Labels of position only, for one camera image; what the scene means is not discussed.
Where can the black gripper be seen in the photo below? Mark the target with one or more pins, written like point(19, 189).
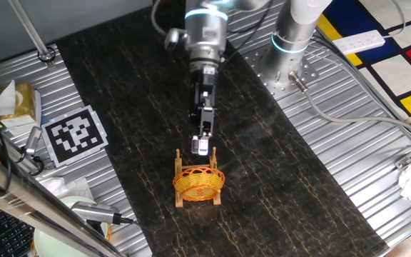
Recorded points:
point(205, 87)

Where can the wooden dish rack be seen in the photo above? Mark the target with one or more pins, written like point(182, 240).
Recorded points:
point(178, 164)

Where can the orange woven oval basket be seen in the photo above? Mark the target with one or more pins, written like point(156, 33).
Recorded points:
point(198, 183)

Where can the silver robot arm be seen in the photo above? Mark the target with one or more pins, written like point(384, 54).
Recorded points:
point(205, 35)

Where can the black marble pattern mat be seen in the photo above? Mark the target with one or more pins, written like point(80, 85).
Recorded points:
point(262, 178)

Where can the black white marker board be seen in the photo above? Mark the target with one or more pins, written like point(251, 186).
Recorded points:
point(73, 135)

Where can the white crumpled plastic bag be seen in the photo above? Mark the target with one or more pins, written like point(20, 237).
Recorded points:
point(66, 187)

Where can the yellow tissue box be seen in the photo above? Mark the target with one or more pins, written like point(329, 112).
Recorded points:
point(25, 103)

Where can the white power strip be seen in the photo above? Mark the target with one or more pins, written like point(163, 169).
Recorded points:
point(359, 42)

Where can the pale green plate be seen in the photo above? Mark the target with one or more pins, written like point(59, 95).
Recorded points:
point(52, 246)

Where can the shiny metal bar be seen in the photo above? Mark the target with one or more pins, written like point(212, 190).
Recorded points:
point(20, 203)

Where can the metal pole with clamp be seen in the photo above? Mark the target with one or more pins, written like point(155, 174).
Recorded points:
point(30, 32)

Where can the colourful block pattern rug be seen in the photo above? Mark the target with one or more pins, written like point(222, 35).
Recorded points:
point(398, 71)

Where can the black keyboard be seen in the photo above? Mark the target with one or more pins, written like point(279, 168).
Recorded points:
point(2, 232)

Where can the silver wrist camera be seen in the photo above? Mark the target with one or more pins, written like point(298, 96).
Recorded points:
point(172, 39)

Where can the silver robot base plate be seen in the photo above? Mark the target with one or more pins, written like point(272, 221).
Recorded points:
point(309, 73)

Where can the silver camera on stand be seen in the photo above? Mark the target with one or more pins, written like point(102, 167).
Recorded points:
point(95, 211)

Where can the black camera clamp mount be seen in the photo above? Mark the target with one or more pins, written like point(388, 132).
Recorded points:
point(38, 166)

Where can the small silver camera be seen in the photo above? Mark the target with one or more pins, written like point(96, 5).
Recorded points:
point(33, 139)

